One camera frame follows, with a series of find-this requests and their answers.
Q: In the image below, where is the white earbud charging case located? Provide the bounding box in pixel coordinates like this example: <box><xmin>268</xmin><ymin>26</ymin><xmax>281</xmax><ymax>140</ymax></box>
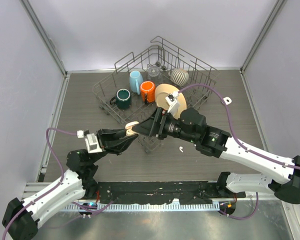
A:
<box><xmin>223</xmin><ymin>97</ymin><xmax>232</xmax><ymax>105</ymax></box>

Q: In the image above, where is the orange mug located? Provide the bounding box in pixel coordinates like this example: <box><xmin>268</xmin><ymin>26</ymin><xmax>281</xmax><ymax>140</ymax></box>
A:
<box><xmin>139</xmin><ymin>81</ymin><xmax>156</xmax><ymax>105</ymax></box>

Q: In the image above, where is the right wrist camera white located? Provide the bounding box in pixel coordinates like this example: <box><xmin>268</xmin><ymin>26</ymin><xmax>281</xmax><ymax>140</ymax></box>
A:
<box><xmin>165</xmin><ymin>91</ymin><xmax>180</xmax><ymax>116</ymax></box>

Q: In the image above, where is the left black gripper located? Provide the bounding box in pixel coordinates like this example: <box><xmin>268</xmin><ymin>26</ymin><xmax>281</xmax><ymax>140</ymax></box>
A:
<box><xmin>89</xmin><ymin>127</ymin><xmax>138</xmax><ymax>165</ymax></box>

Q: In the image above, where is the aluminium frame post right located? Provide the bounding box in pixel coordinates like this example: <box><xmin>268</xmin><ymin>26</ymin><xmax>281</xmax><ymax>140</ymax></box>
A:
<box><xmin>240</xmin><ymin>0</ymin><xmax>287</xmax><ymax>74</ymax></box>

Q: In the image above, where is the grey wire dish rack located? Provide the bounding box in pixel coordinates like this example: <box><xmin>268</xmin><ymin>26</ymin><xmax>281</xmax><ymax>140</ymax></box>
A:
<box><xmin>92</xmin><ymin>35</ymin><xmax>221</xmax><ymax>154</ymax></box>

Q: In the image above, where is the striped ceramic mug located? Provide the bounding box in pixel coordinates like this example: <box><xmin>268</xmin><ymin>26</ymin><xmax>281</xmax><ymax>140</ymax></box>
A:
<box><xmin>168</xmin><ymin>68</ymin><xmax>190</xmax><ymax>87</ymax></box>

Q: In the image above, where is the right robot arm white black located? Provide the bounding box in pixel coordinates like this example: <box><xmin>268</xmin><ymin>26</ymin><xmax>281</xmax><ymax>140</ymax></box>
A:
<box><xmin>132</xmin><ymin>107</ymin><xmax>300</xmax><ymax>205</ymax></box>

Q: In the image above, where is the beige plate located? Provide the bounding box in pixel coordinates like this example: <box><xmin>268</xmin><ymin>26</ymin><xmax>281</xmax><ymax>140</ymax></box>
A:
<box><xmin>155</xmin><ymin>83</ymin><xmax>187</xmax><ymax>119</ymax></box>

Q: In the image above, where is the aluminium frame rail front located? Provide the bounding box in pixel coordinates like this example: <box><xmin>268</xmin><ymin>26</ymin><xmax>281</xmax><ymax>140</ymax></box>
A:
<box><xmin>21</xmin><ymin>179</ymin><xmax>296</xmax><ymax>203</ymax></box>

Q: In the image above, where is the white slotted cable duct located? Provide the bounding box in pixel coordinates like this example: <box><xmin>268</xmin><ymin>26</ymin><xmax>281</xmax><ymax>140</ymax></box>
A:
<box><xmin>60</xmin><ymin>201</ymin><xmax>220</xmax><ymax>213</ymax></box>

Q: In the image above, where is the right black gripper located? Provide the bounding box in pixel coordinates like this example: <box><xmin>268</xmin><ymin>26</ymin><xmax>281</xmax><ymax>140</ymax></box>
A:
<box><xmin>132</xmin><ymin>106</ymin><xmax>198</xmax><ymax>144</ymax></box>

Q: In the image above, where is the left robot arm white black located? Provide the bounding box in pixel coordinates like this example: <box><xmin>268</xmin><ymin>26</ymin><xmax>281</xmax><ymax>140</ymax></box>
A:
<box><xmin>2</xmin><ymin>128</ymin><xmax>138</xmax><ymax>240</ymax></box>

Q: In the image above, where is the aluminium frame post left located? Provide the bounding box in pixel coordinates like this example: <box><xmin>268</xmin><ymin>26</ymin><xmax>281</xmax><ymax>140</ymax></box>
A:
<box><xmin>19</xmin><ymin>0</ymin><xmax>68</xmax><ymax>77</ymax></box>

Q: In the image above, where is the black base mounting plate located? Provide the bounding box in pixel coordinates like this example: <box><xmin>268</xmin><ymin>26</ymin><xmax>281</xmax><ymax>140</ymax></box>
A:
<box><xmin>84</xmin><ymin>181</ymin><xmax>246</xmax><ymax>205</ymax></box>

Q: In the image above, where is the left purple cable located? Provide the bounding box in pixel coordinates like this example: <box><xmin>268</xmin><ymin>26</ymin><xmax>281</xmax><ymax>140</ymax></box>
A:
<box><xmin>1</xmin><ymin>127</ymin><xmax>82</xmax><ymax>240</ymax></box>

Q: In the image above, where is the clear glass cup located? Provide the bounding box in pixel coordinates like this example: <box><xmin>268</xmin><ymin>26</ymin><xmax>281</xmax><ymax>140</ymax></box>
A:
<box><xmin>147</xmin><ymin>65</ymin><xmax>163</xmax><ymax>85</ymax></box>

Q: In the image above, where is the aluminium frame post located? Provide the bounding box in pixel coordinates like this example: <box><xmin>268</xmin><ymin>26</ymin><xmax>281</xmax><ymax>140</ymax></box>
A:
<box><xmin>240</xmin><ymin>0</ymin><xmax>287</xmax><ymax>74</ymax></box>
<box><xmin>19</xmin><ymin>0</ymin><xmax>68</xmax><ymax>77</ymax></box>

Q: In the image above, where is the dark green mug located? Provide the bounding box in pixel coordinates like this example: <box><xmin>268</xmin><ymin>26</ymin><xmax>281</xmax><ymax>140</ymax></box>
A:
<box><xmin>109</xmin><ymin>88</ymin><xmax>132</xmax><ymax>110</ymax></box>

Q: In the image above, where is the light blue mug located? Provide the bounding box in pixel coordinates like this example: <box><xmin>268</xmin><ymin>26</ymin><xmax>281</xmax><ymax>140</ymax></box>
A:
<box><xmin>129</xmin><ymin>70</ymin><xmax>144</xmax><ymax>95</ymax></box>

